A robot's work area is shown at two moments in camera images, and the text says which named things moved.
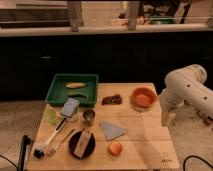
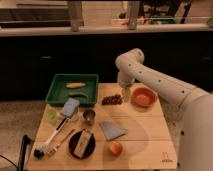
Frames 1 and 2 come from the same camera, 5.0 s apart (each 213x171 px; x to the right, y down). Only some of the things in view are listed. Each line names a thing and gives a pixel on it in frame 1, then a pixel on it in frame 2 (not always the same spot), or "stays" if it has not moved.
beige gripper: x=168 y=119 -> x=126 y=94
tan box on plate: x=81 y=144 stays
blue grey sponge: x=70 y=107 stays
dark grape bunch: x=108 y=100 stays
